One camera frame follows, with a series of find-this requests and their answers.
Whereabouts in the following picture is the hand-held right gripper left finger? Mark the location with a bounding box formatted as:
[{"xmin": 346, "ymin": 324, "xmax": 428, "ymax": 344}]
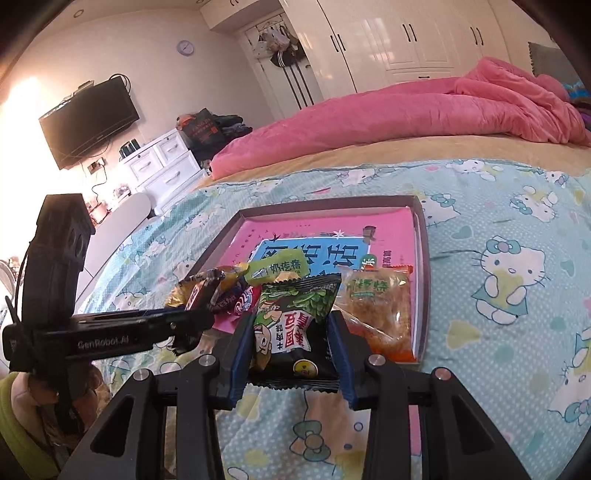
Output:
[{"xmin": 58, "ymin": 311, "xmax": 257, "ymax": 480}]

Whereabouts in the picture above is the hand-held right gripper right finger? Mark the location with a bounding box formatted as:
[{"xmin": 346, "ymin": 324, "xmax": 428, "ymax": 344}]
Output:
[{"xmin": 328, "ymin": 310, "xmax": 532, "ymax": 480}]

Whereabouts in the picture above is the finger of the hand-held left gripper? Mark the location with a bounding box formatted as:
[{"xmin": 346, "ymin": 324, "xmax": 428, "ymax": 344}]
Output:
[
  {"xmin": 141, "ymin": 307, "xmax": 215, "ymax": 334},
  {"xmin": 170, "ymin": 330, "xmax": 208, "ymax": 355}
]

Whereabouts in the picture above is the yellow snack packet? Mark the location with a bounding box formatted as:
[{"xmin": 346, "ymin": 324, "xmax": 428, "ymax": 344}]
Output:
[{"xmin": 165, "ymin": 270, "xmax": 227, "ymax": 315}]

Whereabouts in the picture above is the blue snack packet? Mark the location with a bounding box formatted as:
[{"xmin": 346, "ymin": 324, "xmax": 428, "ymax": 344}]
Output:
[{"xmin": 210, "ymin": 281, "xmax": 245, "ymax": 315}]

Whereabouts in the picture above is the long orange snack packet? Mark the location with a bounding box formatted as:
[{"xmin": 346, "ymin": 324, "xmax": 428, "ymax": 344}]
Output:
[{"xmin": 333, "ymin": 264, "xmax": 415, "ymax": 364}]

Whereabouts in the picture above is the black green snack packet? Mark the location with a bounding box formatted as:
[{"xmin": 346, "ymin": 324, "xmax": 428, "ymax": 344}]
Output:
[{"xmin": 247, "ymin": 272, "xmax": 342, "ymax": 393}]

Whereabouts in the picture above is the green label pastry packet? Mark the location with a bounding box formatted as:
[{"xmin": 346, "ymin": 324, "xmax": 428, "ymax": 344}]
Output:
[{"xmin": 339, "ymin": 272, "xmax": 411, "ymax": 342}]

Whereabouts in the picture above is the light green snack packet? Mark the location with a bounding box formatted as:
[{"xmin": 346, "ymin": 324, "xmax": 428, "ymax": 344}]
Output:
[{"xmin": 244, "ymin": 249, "xmax": 308, "ymax": 284}]

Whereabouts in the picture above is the dark brown shallow box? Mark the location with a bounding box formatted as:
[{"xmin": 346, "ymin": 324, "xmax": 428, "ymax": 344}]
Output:
[{"xmin": 185, "ymin": 195, "xmax": 432, "ymax": 365}]

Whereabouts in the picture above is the person's left forearm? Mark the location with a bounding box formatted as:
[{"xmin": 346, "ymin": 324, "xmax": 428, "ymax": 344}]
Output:
[{"xmin": 0, "ymin": 371, "xmax": 61, "ymax": 480}]

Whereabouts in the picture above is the person's left hand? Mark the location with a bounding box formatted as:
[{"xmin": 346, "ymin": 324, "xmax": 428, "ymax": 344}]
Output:
[{"xmin": 74, "ymin": 364, "xmax": 110, "ymax": 430}]

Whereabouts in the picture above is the pink book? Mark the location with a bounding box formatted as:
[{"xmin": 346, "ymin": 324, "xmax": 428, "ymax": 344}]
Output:
[{"xmin": 217, "ymin": 205, "xmax": 423, "ymax": 356}]

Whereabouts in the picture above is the cartoon cat printed blanket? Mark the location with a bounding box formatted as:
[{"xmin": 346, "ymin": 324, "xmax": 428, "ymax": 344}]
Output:
[{"xmin": 76, "ymin": 159, "xmax": 591, "ymax": 480}]

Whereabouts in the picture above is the white drawer cabinet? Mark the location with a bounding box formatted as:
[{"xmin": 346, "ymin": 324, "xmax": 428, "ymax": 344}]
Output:
[{"xmin": 117, "ymin": 128, "xmax": 208, "ymax": 215}]

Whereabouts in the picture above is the black bag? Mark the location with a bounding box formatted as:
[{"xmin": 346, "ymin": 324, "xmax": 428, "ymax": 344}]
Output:
[{"xmin": 182, "ymin": 108, "xmax": 222, "ymax": 148}]

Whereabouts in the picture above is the pile of dark clothes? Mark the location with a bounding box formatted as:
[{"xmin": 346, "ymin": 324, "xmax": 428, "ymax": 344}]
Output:
[{"xmin": 217, "ymin": 114, "xmax": 254, "ymax": 139}]

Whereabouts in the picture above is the tan bedsheet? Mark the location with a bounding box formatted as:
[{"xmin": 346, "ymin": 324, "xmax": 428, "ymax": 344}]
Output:
[{"xmin": 194, "ymin": 134, "xmax": 591, "ymax": 190}]

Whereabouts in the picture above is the pink quilt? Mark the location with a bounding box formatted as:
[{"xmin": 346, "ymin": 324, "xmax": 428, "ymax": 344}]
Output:
[{"xmin": 210, "ymin": 56, "xmax": 591, "ymax": 181}]

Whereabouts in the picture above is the white wardrobe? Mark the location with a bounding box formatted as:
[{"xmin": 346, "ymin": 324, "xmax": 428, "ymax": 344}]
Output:
[{"xmin": 279, "ymin": 0, "xmax": 532, "ymax": 109}]

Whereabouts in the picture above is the colourful striped pillow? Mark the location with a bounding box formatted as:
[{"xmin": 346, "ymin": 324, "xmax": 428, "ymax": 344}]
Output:
[{"xmin": 566, "ymin": 78, "xmax": 591, "ymax": 130}]

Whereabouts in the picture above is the grey headboard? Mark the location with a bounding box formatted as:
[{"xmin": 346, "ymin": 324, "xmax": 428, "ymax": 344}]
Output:
[{"xmin": 527, "ymin": 41, "xmax": 578, "ymax": 88}]

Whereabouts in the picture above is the black wall television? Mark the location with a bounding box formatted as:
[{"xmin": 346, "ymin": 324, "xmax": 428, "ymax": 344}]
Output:
[{"xmin": 38, "ymin": 76, "xmax": 140, "ymax": 171}]

